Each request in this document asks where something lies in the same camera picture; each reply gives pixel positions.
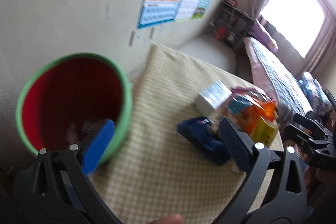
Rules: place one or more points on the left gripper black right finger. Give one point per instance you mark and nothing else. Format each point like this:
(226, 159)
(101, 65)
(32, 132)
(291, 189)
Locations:
(239, 145)

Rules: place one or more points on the white double wall socket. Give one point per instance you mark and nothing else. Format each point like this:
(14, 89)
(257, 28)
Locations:
(156, 31)

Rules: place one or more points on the white single wall outlet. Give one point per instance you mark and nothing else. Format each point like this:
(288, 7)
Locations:
(131, 40)

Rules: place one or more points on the red bin with green rim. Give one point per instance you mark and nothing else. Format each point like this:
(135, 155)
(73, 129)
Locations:
(74, 89)

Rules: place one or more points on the blue floral pillow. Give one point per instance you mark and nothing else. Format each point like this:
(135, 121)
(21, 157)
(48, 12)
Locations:
(313, 92)

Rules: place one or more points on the bed with plaid quilt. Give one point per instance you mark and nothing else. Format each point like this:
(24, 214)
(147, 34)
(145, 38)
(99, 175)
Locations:
(270, 74)

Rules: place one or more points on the pink pillow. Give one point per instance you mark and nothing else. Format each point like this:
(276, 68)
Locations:
(261, 34)

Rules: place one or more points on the white blue milk carton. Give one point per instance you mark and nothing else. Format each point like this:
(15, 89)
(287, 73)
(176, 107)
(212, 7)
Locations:
(211, 98)

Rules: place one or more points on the orange plastic bag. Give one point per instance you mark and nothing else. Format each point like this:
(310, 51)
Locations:
(247, 113)

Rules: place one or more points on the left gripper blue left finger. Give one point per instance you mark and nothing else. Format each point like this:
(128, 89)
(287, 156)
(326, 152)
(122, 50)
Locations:
(94, 145)

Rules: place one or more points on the checkered beige table cushion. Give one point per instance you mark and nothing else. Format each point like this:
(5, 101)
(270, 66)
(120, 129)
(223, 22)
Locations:
(157, 172)

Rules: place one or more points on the person's right hand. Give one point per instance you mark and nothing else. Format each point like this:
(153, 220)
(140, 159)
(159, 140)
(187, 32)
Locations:
(312, 175)

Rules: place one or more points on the dark shelf unit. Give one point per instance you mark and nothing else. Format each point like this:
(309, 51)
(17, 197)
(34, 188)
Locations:
(235, 21)

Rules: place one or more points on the dark blue snack bag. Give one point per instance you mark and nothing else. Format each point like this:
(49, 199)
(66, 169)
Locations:
(198, 132)

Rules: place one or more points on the small red bucket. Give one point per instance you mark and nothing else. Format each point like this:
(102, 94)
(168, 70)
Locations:
(220, 33)

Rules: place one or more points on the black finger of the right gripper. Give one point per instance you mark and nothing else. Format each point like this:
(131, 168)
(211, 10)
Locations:
(309, 124)

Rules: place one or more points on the pink purple snack bag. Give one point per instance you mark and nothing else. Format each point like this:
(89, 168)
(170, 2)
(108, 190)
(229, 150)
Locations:
(252, 92)

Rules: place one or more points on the yellow white snack bag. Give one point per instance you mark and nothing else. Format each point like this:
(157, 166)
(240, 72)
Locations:
(264, 131)

